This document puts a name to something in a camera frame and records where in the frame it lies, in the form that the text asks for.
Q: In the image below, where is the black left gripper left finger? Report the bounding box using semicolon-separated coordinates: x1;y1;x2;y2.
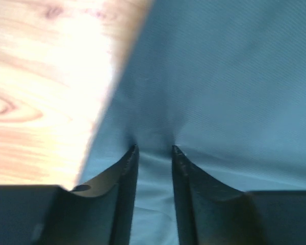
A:
0;146;139;244

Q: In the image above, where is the grey t-shirt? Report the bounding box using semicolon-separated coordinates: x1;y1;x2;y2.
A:
81;1;306;244

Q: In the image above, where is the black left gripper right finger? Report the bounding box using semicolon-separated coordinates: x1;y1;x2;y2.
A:
172;146;306;245

